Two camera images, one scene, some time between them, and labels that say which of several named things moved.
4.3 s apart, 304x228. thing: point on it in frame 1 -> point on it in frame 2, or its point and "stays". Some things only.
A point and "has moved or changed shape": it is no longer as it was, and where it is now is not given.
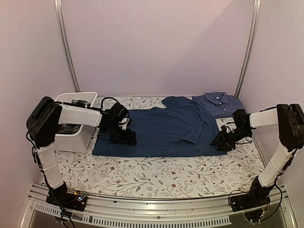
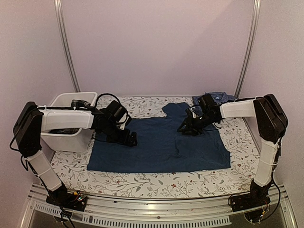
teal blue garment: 182,127 has moved or changed shape
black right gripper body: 230,140 -> 197,125
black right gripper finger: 219,138 -> 184,124
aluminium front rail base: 200,212 stays
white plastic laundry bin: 82,141 stays
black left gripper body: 117,136 stays
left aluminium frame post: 62,29 stays
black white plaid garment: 64,128 stays
